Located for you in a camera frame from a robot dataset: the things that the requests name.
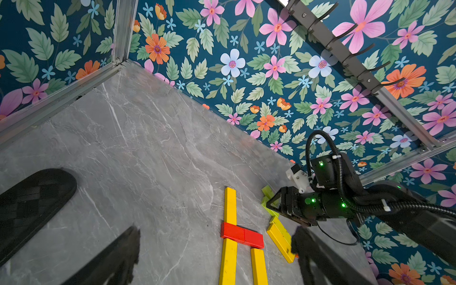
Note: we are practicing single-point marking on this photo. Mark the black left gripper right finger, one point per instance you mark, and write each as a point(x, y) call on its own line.
point(318, 262)

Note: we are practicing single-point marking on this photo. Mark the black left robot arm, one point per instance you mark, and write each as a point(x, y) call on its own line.
point(30, 204)

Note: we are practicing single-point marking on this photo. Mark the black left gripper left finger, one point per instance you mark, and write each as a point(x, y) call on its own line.
point(114, 265)

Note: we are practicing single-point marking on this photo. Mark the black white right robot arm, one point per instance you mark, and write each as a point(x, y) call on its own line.
point(331, 189)

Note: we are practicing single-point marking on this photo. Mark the yellow block of h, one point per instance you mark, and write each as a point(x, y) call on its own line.
point(230, 208)

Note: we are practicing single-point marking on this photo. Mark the aluminium corner frame post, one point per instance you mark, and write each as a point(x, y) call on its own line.
point(123, 32)

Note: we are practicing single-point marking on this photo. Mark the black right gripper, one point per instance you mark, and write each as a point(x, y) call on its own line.
point(308, 209)

